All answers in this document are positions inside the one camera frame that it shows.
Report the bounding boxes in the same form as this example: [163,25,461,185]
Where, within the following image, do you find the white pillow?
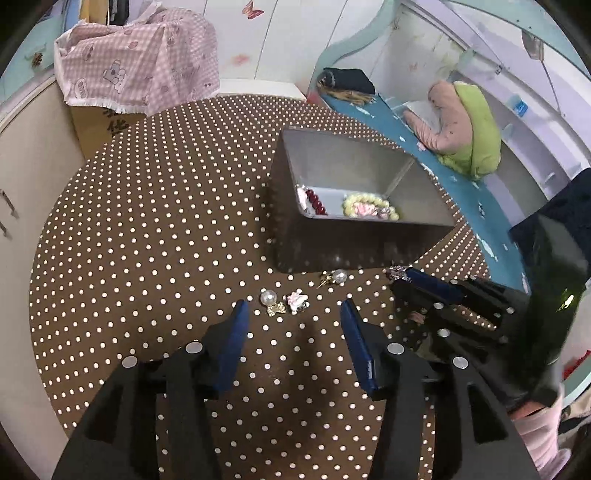
[403,102,440,129]

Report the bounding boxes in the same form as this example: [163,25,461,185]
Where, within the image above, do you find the red bead bracelet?
[305,187,330,217]

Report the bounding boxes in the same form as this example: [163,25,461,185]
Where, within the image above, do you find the blue patterned bed sheet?
[318,87,532,296]

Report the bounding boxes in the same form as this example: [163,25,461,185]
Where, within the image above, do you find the hanging yellow garment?
[79,0,109,23]

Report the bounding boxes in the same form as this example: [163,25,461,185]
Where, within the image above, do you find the cardboard box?
[69,102,149,160]

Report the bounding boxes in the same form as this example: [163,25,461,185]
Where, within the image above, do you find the teal bed frame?
[305,0,591,195]

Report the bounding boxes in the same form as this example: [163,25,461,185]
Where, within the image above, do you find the pearl gold bow earring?
[259,289,287,318]

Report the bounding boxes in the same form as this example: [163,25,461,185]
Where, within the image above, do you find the white wardrobe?
[203,0,385,100]

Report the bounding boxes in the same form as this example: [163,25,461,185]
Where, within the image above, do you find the brown polka dot tablecloth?
[28,95,492,480]

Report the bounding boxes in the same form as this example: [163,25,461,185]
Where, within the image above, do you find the tan folded garment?
[318,83,376,106]

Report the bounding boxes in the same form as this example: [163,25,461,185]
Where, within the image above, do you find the grey metal tin box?
[264,127,458,274]

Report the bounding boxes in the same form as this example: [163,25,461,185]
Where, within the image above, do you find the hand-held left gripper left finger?
[51,300,251,480]

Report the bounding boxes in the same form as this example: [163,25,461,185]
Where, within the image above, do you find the white board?
[217,78,306,103]

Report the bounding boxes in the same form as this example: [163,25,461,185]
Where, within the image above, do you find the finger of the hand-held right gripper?
[392,281,509,366]
[405,268,528,325]

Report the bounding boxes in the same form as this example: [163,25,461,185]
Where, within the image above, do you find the teal drawer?
[0,25,63,90]

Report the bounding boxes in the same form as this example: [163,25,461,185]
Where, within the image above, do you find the black folded garment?
[322,68,376,95]

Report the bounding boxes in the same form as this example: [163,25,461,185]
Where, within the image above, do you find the hanging dark garments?
[108,0,139,25]

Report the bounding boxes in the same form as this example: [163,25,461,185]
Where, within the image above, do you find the pale green bead bracelet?
[342,193,402,222]

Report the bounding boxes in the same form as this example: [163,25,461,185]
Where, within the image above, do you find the pink white bow charm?
[286,291,310,315]

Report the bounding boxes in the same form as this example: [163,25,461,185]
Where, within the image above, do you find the pink checked cloth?
[54,4,221,114]

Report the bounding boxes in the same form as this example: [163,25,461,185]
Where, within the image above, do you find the beige cabinet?
[0,74,90,259]

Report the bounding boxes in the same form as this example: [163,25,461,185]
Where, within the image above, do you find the pink and green pillow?
[427,80,502,181]

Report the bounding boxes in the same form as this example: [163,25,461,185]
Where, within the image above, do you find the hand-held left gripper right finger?
[340,299,541,480]

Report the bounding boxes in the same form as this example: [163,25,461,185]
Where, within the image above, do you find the person's right forearm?
[512,387,576,480]

